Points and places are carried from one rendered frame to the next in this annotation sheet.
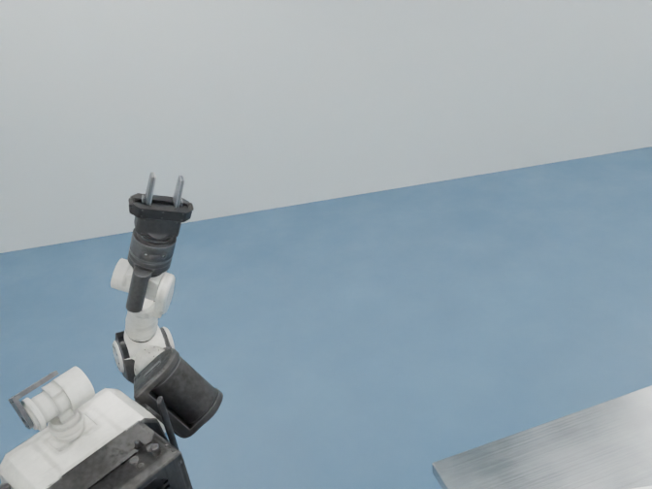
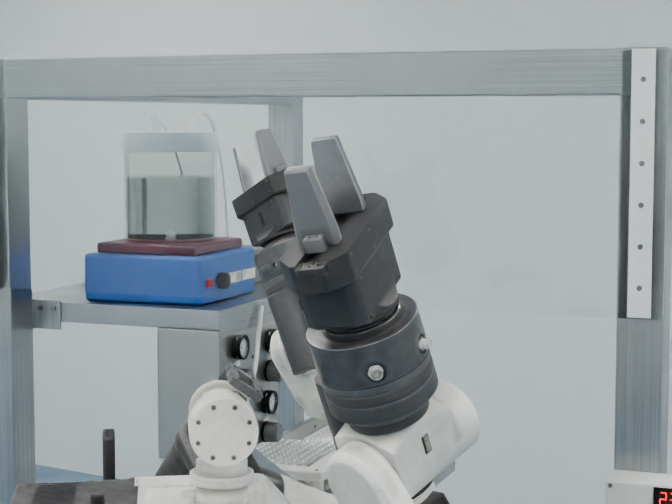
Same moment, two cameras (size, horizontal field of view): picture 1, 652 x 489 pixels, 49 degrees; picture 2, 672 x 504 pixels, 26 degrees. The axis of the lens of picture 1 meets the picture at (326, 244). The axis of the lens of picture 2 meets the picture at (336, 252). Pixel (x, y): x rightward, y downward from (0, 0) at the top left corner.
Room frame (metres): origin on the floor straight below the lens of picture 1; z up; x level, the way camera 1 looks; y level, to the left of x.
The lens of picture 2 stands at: (1.90, -0.55, 1.61)
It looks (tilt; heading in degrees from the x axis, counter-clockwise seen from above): 5 degrees down; 127
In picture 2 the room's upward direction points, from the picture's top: straight up
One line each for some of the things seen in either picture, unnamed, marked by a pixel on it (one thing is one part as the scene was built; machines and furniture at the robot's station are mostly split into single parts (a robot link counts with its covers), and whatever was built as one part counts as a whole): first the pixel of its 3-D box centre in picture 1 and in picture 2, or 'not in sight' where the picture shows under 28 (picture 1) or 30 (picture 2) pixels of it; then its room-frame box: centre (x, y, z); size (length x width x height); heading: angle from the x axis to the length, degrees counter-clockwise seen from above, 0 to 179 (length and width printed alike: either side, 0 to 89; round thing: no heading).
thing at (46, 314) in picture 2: not in sight; (45, 314); (0.22, 0.96, 1.31); 0.05 x 0.01 x 0.04; 16
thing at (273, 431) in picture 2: not in sight; (272, 429); (0.47, 1.21, 1.12); 0.03 x 0.03 x 0.04; 16
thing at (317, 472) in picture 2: not in sight; (284, 458); (0.16, 1.62, 0.95); 0.25 x 0.24 x 0.02; 17
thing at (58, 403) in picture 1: (61, 402); (221, 432); (0.97, 0.51, 1.30); 0.10 x 0.07 x 0.09; 133
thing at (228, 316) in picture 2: not in sight; (198, 294); (0.23, 1.29, 1.31); 0.62 x 0.38 x 0.04; 106
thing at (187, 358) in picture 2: not in sight; (220, 383); (0.42, 1.14, 1.20); 0.22 x 0.11 x 0.20; 106
